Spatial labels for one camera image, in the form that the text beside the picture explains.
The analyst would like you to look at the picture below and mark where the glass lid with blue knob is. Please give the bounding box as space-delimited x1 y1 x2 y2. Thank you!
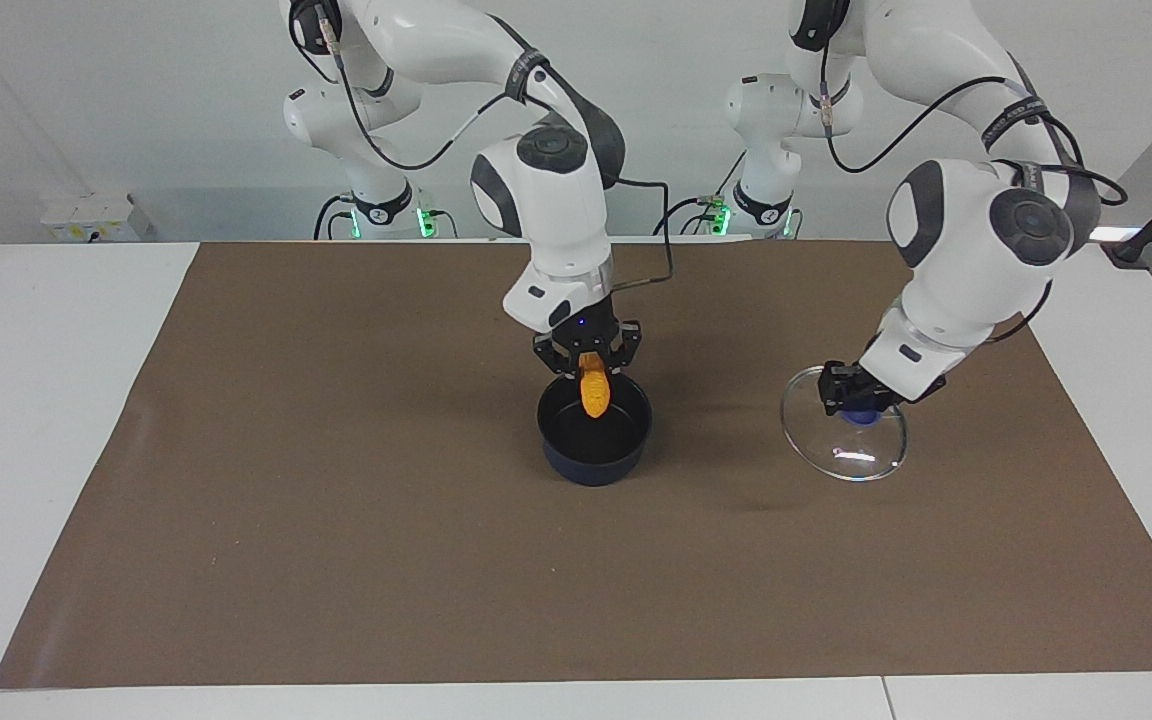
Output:
781 365 910 483

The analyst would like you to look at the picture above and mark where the white wall socket box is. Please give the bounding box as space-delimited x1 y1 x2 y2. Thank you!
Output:
40 192 154 244

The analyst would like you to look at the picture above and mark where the orange corn cob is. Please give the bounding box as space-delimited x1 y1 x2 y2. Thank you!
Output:
578 351 614 420

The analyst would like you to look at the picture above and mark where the dark blue saucepan with handle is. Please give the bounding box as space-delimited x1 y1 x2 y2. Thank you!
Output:
537 372 654 488

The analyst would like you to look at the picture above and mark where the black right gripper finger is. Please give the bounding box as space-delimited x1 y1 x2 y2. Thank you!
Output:
532 333 587 381
600 319 643 379

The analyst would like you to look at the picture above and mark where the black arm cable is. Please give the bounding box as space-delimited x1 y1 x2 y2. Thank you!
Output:
820 45 1129 343
288 0 675 293

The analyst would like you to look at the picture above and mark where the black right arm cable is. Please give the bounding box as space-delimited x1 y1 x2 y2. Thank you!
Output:
288 0 675 293

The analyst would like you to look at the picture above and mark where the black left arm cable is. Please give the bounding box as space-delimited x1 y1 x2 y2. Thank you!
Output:
820 45 1129 343

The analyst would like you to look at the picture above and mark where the brown table mat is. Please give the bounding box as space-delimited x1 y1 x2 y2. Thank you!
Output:
0 240 1152 691

